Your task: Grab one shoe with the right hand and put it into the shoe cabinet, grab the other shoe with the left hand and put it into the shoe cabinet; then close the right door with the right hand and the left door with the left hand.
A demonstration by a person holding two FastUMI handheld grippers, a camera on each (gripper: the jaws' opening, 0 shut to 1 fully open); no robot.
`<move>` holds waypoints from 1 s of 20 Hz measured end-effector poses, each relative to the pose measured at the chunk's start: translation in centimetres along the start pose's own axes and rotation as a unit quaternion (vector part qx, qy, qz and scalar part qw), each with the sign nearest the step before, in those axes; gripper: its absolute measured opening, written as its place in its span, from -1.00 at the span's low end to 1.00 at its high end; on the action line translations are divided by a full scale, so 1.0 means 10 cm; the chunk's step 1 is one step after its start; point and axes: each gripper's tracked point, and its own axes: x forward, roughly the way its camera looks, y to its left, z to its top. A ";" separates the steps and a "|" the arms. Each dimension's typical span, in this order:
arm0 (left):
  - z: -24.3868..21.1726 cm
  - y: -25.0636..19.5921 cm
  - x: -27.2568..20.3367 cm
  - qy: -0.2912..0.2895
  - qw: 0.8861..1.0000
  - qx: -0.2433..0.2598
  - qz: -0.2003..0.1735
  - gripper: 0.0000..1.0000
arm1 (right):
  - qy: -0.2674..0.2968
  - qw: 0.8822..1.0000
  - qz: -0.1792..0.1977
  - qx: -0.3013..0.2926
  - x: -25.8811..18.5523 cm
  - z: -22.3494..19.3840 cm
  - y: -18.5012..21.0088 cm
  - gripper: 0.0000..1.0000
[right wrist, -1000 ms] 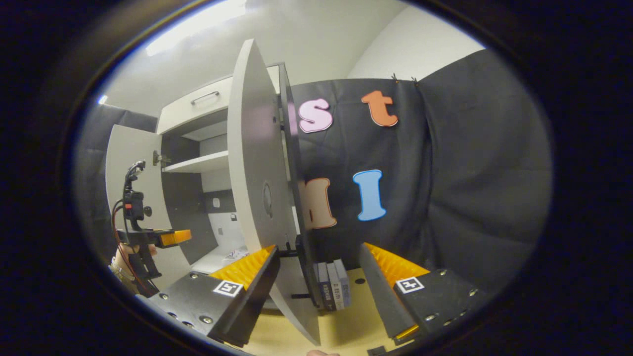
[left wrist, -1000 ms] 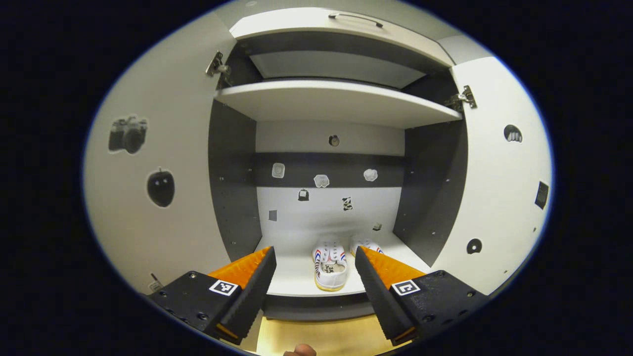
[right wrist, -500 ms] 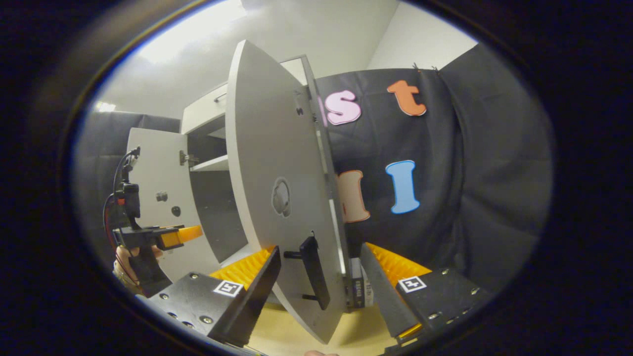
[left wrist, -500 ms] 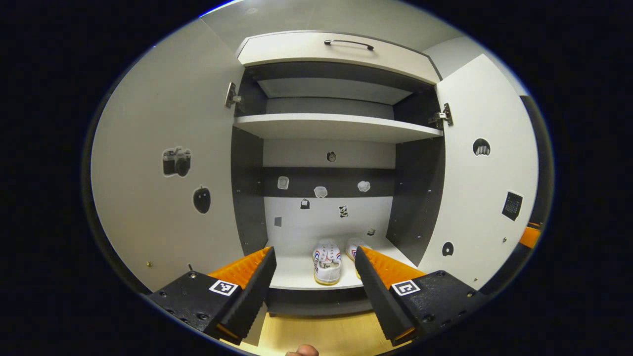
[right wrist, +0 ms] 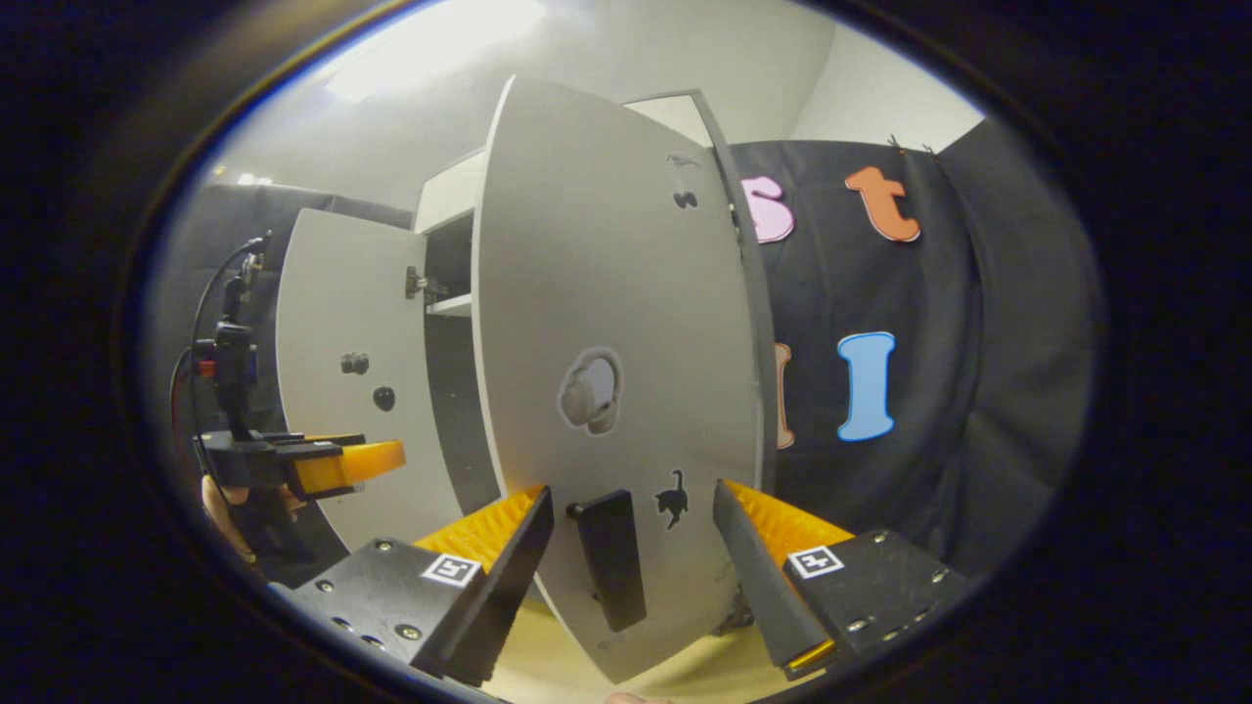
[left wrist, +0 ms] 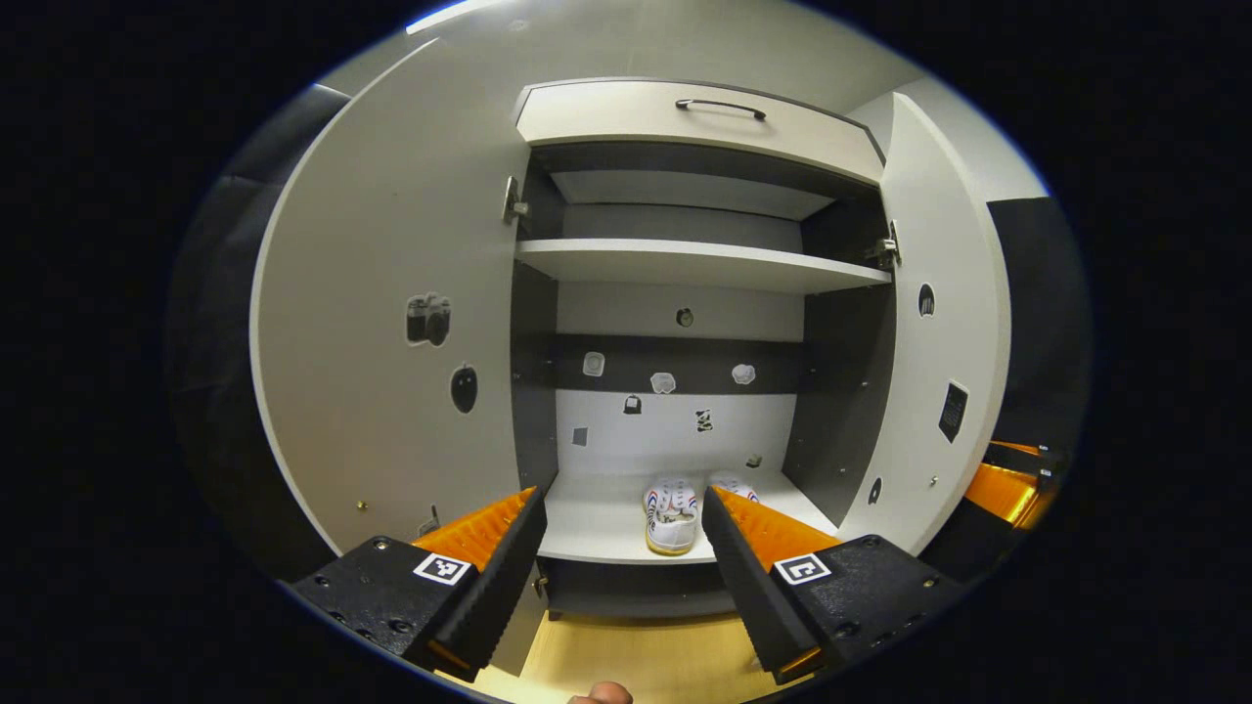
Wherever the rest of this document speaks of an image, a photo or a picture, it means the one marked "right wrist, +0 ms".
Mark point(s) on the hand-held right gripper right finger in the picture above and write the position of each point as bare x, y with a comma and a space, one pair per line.
758, 587

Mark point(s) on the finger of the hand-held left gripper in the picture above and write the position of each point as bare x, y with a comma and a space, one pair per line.
352, 464
313, 441

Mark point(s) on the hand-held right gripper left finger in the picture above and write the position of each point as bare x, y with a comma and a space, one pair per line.
504, 587

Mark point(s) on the grey white shoe cabinet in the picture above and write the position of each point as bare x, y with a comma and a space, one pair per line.
452, 391

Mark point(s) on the white shoe cabinet door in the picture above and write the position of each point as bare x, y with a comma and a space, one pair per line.
606, 274
337, 293

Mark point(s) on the black backdrop cloth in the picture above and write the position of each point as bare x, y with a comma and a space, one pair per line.
323, 200
939, 440

